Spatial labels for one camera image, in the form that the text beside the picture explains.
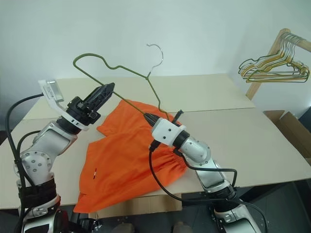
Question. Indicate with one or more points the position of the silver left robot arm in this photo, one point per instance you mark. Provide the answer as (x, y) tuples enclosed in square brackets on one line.
[(54, 137)]

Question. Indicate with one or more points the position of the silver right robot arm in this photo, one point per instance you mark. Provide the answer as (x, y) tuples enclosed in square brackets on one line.
[(198, 150)]

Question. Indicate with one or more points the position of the brown cardboard box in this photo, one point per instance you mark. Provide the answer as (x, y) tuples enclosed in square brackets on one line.
[(290, 132)]

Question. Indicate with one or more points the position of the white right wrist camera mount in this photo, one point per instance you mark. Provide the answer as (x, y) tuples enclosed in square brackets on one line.
[(166, 132)]

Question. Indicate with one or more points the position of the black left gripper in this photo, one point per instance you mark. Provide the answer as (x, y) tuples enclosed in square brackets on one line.
[(81, 109)]

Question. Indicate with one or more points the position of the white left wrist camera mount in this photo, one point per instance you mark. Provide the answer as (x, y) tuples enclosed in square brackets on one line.
[(52, 92)]

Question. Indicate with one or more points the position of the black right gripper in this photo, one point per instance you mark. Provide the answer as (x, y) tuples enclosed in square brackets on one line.
[(155, 122)]

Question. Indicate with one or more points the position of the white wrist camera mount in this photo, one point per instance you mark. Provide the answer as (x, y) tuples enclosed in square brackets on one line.
[(52, 92), (166, 132)]

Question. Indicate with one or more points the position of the wooden clothes rack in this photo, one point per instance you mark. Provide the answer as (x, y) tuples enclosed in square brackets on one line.
[(264, 65)]

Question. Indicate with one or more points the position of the orange shorts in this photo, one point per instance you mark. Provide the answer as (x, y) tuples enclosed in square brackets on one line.
[(126, 155)]

